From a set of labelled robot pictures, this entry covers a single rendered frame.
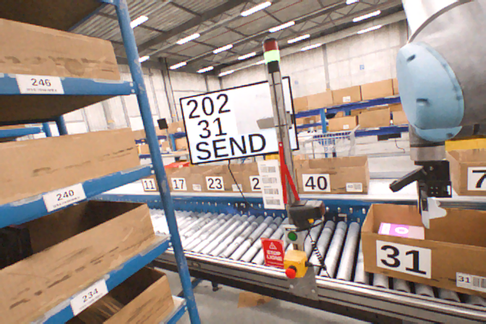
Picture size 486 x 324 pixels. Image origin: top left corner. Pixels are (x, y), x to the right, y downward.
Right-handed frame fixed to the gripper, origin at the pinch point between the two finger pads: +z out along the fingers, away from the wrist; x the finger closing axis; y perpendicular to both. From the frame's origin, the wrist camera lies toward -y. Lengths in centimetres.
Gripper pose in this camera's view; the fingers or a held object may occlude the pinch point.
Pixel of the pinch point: (422, 220)
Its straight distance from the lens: 100.7
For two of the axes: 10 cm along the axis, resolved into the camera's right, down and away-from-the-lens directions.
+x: 5.1, -1.2, 8.5
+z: 1.1, 9.9, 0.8
